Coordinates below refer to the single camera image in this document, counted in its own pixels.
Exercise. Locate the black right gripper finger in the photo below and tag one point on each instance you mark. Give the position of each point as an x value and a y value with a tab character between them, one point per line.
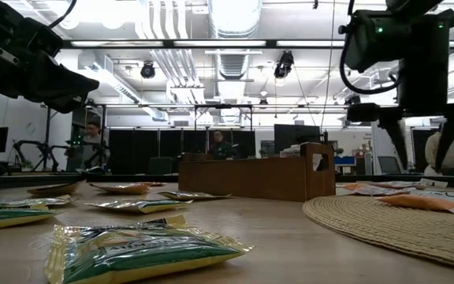
396	138
449	138

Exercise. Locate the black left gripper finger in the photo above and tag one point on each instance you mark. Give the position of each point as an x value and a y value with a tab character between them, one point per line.
73	81
67	103

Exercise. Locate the green yellow tea packet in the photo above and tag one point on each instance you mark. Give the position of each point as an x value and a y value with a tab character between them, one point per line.
22	202
144	252
191	195
6	219
140	206

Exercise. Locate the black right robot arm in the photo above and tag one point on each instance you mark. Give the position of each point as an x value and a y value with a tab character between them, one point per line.
412	4

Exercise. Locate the wooden compartment tea box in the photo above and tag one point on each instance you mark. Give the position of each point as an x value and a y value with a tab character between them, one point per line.
250	181

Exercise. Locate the white pillar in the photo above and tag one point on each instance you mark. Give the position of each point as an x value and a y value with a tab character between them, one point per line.
374	142

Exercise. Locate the person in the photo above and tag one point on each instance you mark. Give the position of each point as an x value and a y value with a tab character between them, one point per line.
220	149
91	146
434	154

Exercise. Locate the black partition screen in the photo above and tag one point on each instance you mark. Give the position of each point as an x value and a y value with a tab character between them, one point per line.
132	150
418	152

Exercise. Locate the grey office chair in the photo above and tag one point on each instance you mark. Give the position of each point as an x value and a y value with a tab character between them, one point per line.
388	165

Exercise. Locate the blue box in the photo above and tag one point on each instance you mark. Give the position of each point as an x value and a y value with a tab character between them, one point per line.
344	160

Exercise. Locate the round woven straw placemat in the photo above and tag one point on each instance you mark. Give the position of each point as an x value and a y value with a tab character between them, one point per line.
388	232

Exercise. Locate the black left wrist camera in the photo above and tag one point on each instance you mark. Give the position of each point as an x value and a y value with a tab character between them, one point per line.
45	39

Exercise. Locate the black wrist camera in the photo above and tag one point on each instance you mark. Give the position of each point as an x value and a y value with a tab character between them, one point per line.
45	39
373	39

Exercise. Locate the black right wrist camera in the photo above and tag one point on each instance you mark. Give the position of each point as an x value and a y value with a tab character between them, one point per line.
373	39

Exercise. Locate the black ceiling-mounted camera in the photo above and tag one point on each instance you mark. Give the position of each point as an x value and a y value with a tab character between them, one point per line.
147	71
283	65

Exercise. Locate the silver ventilation duct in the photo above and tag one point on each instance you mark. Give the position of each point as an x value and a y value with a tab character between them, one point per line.
233	63

